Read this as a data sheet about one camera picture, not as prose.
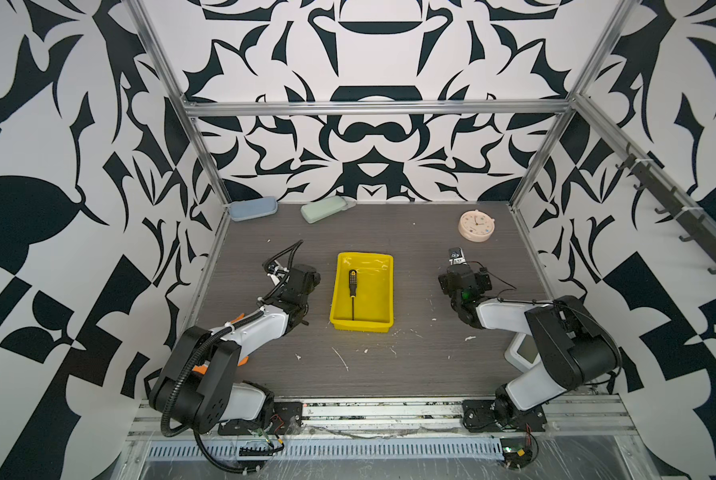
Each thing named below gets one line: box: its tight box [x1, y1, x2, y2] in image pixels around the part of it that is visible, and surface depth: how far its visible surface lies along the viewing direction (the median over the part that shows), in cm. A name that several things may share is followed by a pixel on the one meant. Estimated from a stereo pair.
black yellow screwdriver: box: [348, 269, 357, 321], surface depth 99 cm
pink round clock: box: [458, 209, 495, 243], surface depth 113 cm
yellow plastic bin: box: [330, 252, 394, 333], surface depth 96 cm
